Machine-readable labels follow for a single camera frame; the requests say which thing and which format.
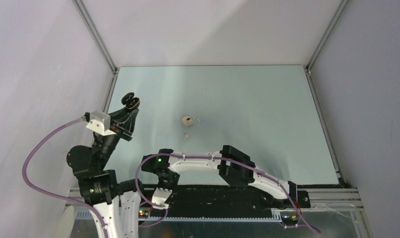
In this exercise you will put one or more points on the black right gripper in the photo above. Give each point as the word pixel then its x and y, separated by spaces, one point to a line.
pixel 172 188

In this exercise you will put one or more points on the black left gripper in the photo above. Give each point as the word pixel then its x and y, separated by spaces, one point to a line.
pixel 128 126

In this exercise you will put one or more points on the black glossy earbud charging case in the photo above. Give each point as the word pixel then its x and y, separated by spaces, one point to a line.
pixel 130 101

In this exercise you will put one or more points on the beige square earbud case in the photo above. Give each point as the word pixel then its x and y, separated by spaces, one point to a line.
pixel 187 121

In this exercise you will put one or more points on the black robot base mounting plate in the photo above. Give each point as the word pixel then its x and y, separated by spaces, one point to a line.
pixel 217 198

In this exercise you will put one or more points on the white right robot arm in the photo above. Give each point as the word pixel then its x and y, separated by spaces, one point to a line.
pixel 233 166

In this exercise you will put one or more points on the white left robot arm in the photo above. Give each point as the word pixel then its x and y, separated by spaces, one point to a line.
pixel 114 205

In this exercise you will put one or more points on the left green circuit board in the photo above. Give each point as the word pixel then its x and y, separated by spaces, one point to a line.
pixel 143 214

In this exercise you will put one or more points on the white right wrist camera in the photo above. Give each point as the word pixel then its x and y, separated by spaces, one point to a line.
pixel 160 197

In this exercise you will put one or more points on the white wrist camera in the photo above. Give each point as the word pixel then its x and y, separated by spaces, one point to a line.
pixel 99 122
pixel 160 197

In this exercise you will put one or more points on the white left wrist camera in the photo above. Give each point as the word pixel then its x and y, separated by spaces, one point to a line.
pixel 99 122

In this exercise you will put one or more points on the white slotted cable duct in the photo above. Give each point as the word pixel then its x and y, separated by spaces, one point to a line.
pixel 267 216

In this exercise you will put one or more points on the left aluminium frame post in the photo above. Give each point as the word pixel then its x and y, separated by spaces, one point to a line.
pixel 93 31

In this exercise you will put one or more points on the aluminium frame post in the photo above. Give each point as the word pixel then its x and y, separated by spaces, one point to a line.
pixel 339 12
pixel 93 31

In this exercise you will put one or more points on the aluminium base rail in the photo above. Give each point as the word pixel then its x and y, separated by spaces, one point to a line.
pixel 335 199

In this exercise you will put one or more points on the right aluminium frame post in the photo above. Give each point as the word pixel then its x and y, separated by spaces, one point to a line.
pixel 339 12

